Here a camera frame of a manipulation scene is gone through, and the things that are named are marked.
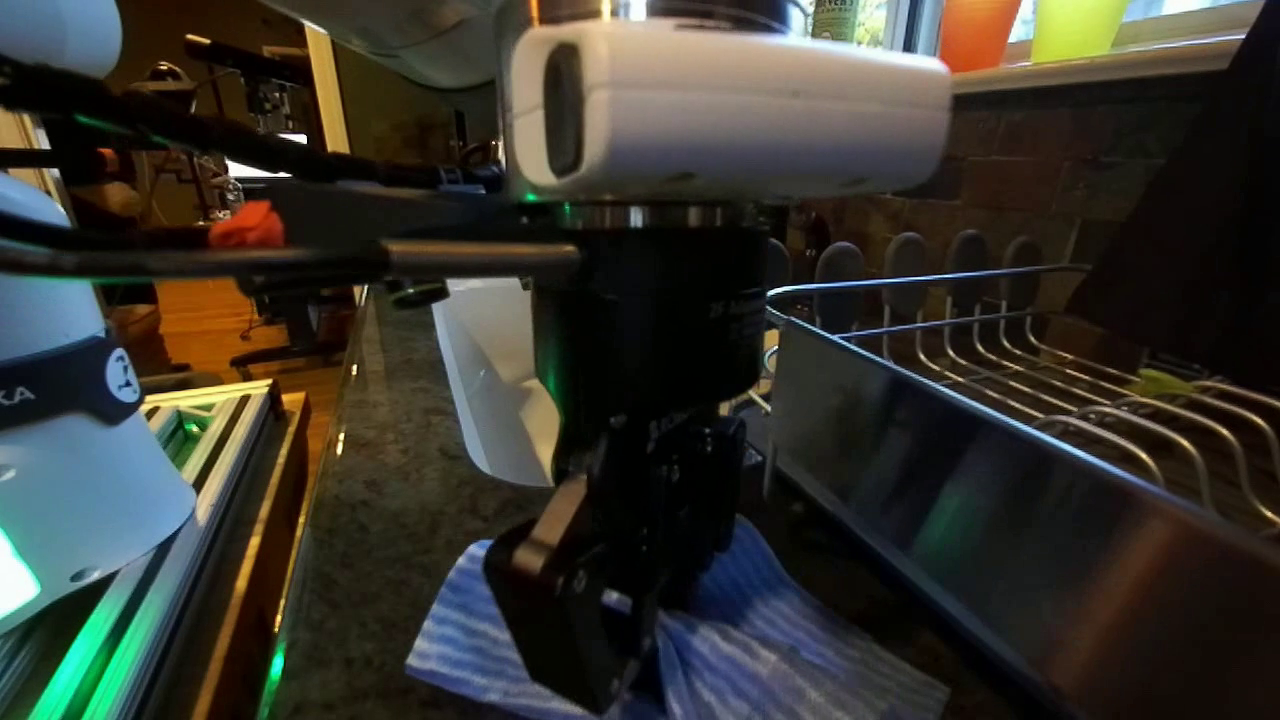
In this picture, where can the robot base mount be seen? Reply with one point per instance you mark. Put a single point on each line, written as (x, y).
(184, 629)

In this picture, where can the blue striped cloth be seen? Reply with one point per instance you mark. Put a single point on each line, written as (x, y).
(750, 646)

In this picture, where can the stainless steel dish rack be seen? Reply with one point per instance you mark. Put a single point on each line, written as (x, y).
(1106, 534)

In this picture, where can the white ceramic sink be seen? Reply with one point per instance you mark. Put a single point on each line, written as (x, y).
(505, 414)

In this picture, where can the green cup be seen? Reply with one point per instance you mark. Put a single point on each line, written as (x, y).
(1073, 29)

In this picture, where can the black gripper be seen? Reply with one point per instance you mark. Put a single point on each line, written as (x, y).
(632, 526)

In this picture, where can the orange cup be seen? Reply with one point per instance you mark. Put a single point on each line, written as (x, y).
(973, 34)

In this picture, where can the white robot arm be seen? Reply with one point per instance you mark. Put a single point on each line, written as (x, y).
(643, 154)

